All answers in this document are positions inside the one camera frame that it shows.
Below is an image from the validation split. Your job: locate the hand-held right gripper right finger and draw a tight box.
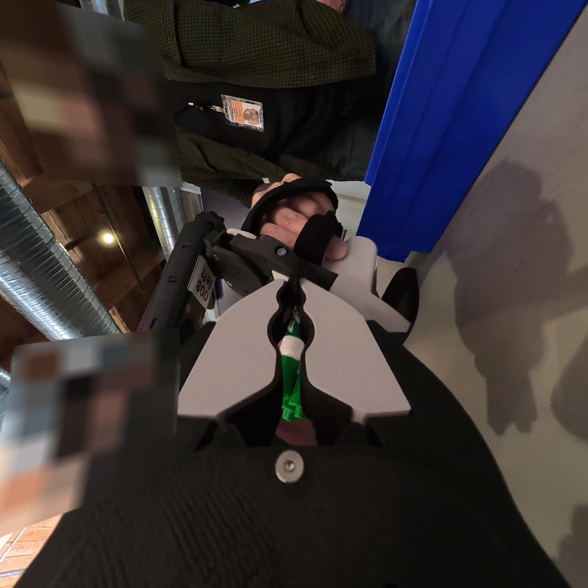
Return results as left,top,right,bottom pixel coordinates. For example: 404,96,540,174
300,279,412,445

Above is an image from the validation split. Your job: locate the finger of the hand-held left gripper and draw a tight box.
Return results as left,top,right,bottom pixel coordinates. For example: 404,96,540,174
332,276,413,334

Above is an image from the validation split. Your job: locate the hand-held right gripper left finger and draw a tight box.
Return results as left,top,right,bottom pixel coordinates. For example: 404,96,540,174
178,279,289,445

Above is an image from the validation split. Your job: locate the black hook-and-loop strap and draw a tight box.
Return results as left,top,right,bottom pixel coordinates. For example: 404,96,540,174
286,269,301,322

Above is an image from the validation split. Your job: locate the blue plastic bin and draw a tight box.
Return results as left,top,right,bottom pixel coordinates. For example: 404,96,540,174
356,0,588,263

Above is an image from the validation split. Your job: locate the person's left hand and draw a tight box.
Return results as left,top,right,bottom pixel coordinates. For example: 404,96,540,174
252,174,348,262

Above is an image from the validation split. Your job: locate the metal duct pipe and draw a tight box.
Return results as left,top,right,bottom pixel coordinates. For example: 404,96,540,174
142,186,185,260

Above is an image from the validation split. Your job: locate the spiral ventilation duct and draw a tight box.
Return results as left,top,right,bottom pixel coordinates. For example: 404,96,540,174
0,161,121,341

